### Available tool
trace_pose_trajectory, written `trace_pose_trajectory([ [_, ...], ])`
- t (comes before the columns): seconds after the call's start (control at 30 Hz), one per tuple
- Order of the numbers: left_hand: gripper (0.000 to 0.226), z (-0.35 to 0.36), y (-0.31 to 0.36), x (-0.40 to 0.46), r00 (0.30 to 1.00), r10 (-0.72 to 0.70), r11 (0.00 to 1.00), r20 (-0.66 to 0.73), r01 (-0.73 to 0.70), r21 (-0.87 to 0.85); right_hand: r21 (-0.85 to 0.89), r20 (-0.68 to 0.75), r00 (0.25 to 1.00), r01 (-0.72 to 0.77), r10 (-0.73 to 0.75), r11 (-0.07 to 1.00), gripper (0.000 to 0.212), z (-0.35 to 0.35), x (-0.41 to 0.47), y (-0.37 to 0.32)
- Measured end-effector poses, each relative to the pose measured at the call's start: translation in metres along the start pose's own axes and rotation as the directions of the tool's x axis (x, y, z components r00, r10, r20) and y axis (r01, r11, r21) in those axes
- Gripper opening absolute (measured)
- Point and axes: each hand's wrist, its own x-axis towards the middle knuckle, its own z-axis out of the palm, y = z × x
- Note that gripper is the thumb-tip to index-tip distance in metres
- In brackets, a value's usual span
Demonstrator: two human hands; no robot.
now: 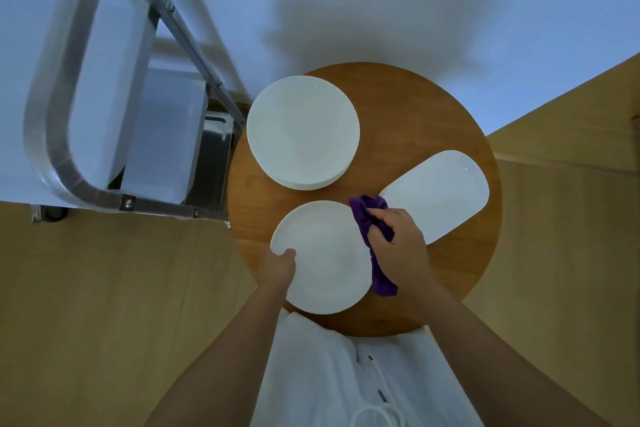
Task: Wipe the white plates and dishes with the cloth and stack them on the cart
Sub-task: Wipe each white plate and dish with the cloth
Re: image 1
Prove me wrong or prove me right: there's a person's left hand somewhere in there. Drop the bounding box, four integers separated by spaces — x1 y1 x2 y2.
257 246 297 295

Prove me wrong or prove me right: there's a person's right hand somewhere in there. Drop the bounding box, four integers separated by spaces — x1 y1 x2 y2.
366 207 433 295

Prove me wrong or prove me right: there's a white round dinner plate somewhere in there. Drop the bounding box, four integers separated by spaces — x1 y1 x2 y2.
269 200 373 316

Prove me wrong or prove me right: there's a purple cleaning cloth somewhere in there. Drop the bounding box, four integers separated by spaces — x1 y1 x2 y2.
349 195 399 298

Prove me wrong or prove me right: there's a stack of white rectangular plates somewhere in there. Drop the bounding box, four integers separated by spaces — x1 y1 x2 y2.
378 149 490 246

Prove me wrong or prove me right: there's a stack of white round plates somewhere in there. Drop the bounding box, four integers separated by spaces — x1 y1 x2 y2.
246 75 361 191

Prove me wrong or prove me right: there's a steel three-tier cart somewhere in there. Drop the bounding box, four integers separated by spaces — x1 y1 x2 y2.
0 0 247 230

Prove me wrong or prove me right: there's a person's left forearm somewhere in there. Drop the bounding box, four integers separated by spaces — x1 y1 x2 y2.
145 284 289 427

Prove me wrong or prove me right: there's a person's right forearm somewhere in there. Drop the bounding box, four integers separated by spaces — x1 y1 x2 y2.
415 279 611 427

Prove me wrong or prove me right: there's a person's white garment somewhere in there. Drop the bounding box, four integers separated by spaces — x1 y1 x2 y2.
249 309 485 427

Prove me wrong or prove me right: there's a round wooden side table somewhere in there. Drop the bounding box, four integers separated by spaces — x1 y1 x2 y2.
227 61 503 338

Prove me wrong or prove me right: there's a white drawstring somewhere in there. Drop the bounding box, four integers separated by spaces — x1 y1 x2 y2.
349 355 406 427

